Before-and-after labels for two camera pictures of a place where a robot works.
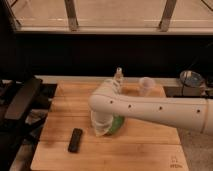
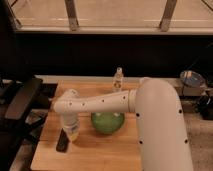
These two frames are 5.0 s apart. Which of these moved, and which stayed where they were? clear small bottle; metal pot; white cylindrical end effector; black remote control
Moved: black remote control; white cylindrical end effector
Stayed: clear small bottle; metal pot
